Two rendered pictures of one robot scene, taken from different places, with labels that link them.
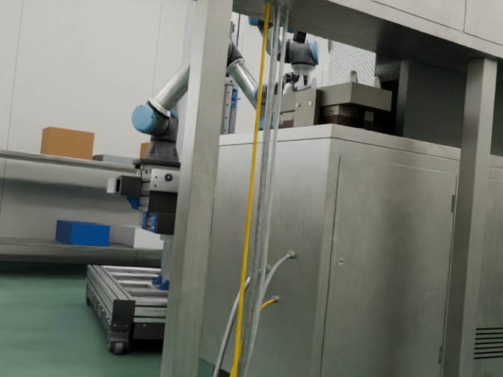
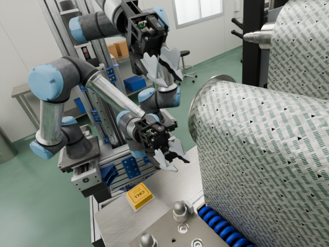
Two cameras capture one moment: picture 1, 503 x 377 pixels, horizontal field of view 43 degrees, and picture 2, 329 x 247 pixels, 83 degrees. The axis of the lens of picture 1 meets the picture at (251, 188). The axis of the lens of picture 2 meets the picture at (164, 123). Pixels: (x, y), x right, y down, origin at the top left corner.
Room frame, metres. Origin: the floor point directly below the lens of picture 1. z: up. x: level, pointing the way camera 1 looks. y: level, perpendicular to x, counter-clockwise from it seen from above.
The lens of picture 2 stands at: (1.90, -0.20, 1.44)
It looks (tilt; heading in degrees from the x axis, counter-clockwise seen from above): 31 degrees down; 4
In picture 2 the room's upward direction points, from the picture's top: 13 degrees counter-clockwise
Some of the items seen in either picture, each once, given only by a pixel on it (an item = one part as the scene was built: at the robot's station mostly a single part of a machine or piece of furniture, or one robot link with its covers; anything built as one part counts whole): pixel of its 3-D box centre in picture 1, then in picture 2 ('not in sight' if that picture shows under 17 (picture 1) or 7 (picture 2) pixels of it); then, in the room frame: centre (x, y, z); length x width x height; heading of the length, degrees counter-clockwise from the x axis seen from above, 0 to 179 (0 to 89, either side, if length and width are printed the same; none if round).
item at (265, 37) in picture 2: not in sight; (277, 36); (2.38, -0.48, 1.33); 0.06 x 0.06 x 0.06; 32
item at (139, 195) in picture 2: not in sight; (139, 195); (2.34, -0.02, 0.91); 0.07 x 0.07 x 0.02; 32
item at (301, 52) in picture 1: (299, 96); (161, 63); (2.96, -0.19, 1.19); 0.15 x 0.12 x 0.55; 78
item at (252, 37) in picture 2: not in sight; (254, 37); (2.43, -0.45, 1.33); 0.06 x 0.03 x 0.03; 32
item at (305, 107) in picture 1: (306, 108); not in sight; (1.93, -0.15, 0.96); 0.10 x 0.03 x 0.11; 32
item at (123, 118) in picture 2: (266, 93); (129, 123); (2.51, -0.03, 1.11); 0.11 x 0.08 x 0.09; 32
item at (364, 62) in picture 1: (349, 76); (249, 212); (2.09, -0.29, 1.11); 0.23 x 0.01 x 0.18; 32
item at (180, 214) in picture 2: not in sight; (179, 209); (2.16, -0.17, 1.05); 0.04 x 0.04 x 0.04
